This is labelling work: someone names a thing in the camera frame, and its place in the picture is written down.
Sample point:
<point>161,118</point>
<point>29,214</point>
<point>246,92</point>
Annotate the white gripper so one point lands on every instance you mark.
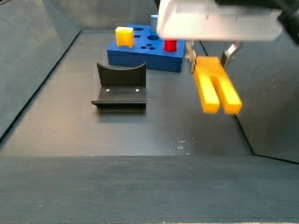
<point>203,20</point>

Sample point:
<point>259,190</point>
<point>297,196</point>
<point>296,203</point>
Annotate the yellow double-square fork block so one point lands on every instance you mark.
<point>217,91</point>

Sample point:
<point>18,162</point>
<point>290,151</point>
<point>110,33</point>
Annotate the blue shape sorting board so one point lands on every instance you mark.
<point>147,52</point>

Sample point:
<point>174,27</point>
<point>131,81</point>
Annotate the red hexagonal peg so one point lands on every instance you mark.
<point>170,45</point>

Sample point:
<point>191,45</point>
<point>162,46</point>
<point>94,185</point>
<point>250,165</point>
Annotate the light blue cylinder peg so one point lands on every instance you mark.
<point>154,22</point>

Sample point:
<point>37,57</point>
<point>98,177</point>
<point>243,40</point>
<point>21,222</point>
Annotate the yellow notched block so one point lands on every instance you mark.
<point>125,36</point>

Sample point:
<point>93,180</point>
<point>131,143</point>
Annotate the black curved holder stand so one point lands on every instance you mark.
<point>122,87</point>

